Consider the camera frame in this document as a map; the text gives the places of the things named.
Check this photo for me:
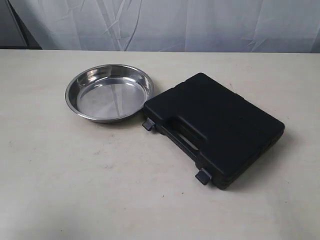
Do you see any black plastic tool case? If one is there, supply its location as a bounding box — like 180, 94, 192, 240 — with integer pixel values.
143, 72, 285, 190

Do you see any round stainless steel bowl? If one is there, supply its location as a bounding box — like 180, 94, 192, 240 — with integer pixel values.
64, 64, 155, 124

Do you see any white fabric backdrop curtain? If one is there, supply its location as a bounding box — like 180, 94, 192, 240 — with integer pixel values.
0, 0, 320, 53

